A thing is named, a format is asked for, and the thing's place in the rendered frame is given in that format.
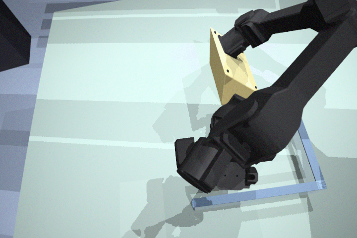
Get blue l-shaped wall top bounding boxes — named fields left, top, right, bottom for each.
left=192, top=120, right=327, bottom=211

